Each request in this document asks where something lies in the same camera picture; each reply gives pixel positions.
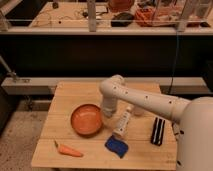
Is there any orange ceramic bowl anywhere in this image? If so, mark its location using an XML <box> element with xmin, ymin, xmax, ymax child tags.
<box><xmin>71</xmin><ymin>104</ymin><xmax>102</xmax><ymax>136</ymax></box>

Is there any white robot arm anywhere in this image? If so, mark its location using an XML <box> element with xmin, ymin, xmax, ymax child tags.
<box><xmin>99</xmin><ymin>75</ymin><xmax>213</xmax><ymax>171</ymax></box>

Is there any white tube bottle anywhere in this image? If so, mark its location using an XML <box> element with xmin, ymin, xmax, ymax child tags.
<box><xmin>113</xmin><ymin>106</ymin><xmax>132</xmax><ymax>138</ymax></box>

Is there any blue sponge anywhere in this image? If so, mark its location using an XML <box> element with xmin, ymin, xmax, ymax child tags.
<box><xmin>105</xmin><ymin>135</ymin><xmax>129</xmax><ymax>158</ymax></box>

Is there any black and white striped block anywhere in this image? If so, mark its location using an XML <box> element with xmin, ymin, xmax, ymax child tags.
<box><xmin>150</xmin><ymin>118</ymin><xmax>165</xmax><ymax>146</ymax></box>

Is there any black object on bench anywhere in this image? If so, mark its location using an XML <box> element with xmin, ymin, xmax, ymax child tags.
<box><xmin>111</xmin><ymin>12</ymin><xmax>134</xmax><ymax>27</ymax></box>

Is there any orange toy carrot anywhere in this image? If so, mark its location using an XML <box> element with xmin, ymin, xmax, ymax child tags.
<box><xmin>54</xmin><ymin>142</ymin><xmax>83</xmax><ymax>157</ymax></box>

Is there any orange bucket on bench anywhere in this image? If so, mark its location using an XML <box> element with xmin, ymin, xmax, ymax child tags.
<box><xmin>108</xmin><ymin>0</ymin><xmax>134</xmax><ymax>12</ymax></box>

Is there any orange crate on bench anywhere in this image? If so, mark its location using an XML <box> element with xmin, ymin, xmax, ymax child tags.
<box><xmin>135</xmin><ymin>7</ymin><xmax>182</xmax><ymax>27</ymax></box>

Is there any white post on bench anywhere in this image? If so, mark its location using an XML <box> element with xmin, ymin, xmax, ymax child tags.
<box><xmin>87</xmin><ymin>0</ymin><xmax>96</xmax><ymax>32</ymax></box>

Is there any metal clamp bracket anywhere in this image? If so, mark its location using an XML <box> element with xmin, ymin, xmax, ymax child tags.
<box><xmin>0</xmin><ymin>55</ymin><xmax>31</xmax><ymax>84</ymax></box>

